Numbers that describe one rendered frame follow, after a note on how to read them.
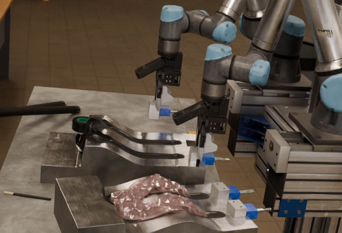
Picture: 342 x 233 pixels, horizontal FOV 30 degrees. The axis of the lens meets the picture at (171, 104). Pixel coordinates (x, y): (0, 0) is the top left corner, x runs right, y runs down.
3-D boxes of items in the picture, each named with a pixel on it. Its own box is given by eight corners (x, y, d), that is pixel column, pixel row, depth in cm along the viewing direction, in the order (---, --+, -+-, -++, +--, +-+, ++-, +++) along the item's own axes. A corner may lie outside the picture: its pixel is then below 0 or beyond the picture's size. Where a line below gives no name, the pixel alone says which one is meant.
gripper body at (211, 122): (225, 137, 196) (230, 100, 192) (197, 135, 195) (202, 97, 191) (221, 127, 203) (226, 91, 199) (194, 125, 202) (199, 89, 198)
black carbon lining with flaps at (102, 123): (180, 145, 215) (183, 119, 212) (184, 166, 200) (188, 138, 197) (76, 138, 211) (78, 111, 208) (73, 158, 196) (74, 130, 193)
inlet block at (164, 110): (183, 116, 231) (185, 103, 229) (184, 121, 226) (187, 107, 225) (147, 113, 230) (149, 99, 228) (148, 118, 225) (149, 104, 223)
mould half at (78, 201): (215, 198, 197) (220, 166, 193) (255, 244, 174) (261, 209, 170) (53, 213, 178) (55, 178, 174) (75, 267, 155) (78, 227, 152)
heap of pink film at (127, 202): (187, 190, 187) (190, 166, 185) (211, 221, 172) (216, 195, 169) (101, 197, 178) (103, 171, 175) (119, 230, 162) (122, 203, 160)
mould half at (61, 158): (193, 157, 223) (198, 122, 219) (202, 193, 199) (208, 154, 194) (49, 147, 218) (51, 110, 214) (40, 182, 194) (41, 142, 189)
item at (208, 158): (227, 164, 207) (230, 149, 205) (230, 171, 202) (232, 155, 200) (188, 161, 205) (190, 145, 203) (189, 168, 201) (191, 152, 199)
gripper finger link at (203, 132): (204, 148, 195) (207, 120, 194) (199, 148, 194) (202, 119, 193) (202, 145, 199) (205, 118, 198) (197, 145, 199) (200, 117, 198)
